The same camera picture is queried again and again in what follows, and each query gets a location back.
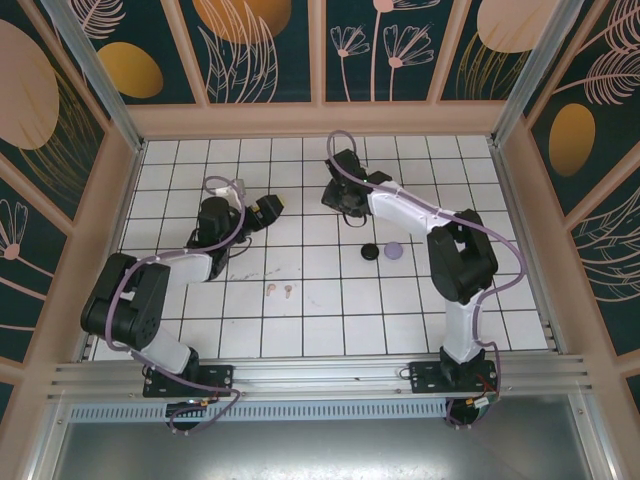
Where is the brushed metal bench plate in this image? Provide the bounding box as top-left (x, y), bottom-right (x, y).
top-left (29, 418), bottom-right (614, 480)

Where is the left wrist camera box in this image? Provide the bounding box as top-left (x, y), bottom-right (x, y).
top-left (214, 178), bottom-right (248, 200)

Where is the aluminium table side rail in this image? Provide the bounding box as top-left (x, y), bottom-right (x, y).
top-left (74, 144), bottom-right (146, 362)
top-left (487, 139), bottom-right (566, 354)

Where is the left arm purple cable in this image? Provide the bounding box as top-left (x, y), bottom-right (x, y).
top-left (104, 174), bottom-right (247, 435)

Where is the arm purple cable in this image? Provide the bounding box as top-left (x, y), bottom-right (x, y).
top-left (326, 129), bottom-right (527, 431)
top-left (104, 174), bottom-right (247, 435)

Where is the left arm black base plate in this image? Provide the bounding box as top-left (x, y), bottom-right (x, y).
top-left (143, 364), bottom-right (236, 399)

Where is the aluminium mounting rail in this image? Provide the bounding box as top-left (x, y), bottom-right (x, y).
top-left (47, 353), bottom-right (597, 402)

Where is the power connector with red wires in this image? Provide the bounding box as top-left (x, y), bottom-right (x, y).
top-left (467, 380), bottom-right (501, 409)
top-left (197, 384), bottom-right (234, 409)

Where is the aluminium frame post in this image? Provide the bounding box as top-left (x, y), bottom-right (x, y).
top-left (39, 0), bottom-right (147, 154)
top-left (489, 0), bottom-right (571, 146)

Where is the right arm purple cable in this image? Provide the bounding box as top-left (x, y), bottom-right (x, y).
top-left (326, 129), bottom-right (527, 431)

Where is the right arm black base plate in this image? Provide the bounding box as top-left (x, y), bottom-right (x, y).
top-left (408, 360), bottom-right (501, 396)

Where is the slotted grey cable duct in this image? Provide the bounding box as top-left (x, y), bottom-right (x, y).
top-left (66, 399), bottom-right (451, 422)

